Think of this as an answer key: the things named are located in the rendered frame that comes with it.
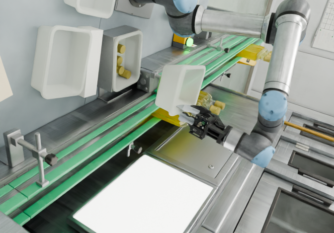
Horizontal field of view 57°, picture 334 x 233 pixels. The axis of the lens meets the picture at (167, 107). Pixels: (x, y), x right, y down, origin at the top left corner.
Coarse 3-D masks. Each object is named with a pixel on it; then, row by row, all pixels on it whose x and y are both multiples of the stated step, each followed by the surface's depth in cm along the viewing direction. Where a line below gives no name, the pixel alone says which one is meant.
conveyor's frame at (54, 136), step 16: (176, 48) 164; (144, 64) 139; (160, 64) 141; (128, 96) 130; (144, 96) 133; (80, 112) 115; (96, 112) 116; (112, 112) 117; (48, 128) 103; (64, 128) 105; (80, 128) 106; (32, 144) 95; (48, 144) 96; (64, 144) 98; (32, 160) 89; (0, 176) 82
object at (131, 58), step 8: (136, 32) 118; (120, 40) 123; (128, 40) 126; (136, 40) 124; (128, 48) 127; (136, 48) 125; (120, 56) 127; (128, 56) 129; (136, 56) 127; (128, 64) 130; (136, 64) 129; (136, 72) 130; (112, 80) 117; (120, 80) 127; (128, 80) 128; (136, 80) 130; (112, 88) 119; (120, 88) 122
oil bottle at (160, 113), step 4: (160, 108) 132; (156, 112) 134; (160, 112) 133; (164, 112) 131; (156, 116) 135; (160, 116) 133; (164, 116) 132; (168, 116) 131; (172, 116) 130; (176, 116) 129; (164, 120) 133; (168, 120) 132; (172, 120) 131; (176, 120) 130; (176, 124) 130; (180, 124) 129; (184, 124) 129
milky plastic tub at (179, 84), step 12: (168, 72) 100; (180, 72) 97; (192, 72) 117; (204, 72) 116; (168, 84) 101; (180, 84) 118; (192, 84) 118; (168, 96) 101; (180, 96) 121; (192, 96) 119; (168, 108) 102
